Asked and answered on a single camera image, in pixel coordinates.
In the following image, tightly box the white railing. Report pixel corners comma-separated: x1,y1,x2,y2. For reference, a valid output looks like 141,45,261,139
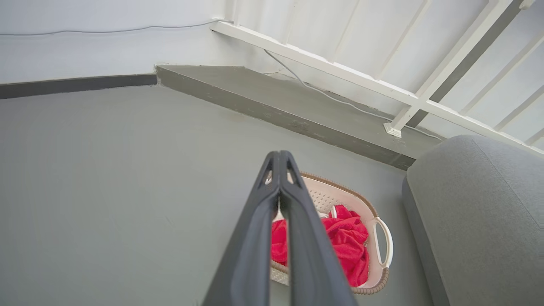
210,0,544,159

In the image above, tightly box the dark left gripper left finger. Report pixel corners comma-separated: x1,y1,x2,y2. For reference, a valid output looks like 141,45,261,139
201,150,282,306

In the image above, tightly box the grey fabric sofa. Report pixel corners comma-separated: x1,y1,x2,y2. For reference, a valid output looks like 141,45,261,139
401,135,544,306

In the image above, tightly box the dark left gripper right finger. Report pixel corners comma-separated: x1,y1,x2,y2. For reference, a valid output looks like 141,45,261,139
278,150,358,306

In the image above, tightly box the long grey cable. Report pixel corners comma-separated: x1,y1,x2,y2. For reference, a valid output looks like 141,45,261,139
0,19,445,141

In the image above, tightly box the red garment with white trim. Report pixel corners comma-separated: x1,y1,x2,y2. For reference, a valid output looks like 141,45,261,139
271,204,370,288

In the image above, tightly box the black baseboard strip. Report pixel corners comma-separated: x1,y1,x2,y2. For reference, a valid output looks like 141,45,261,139
0,73,158,100

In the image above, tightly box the cream perforated laundry basket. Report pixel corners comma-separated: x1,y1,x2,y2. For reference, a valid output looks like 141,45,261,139
263,171,394,295

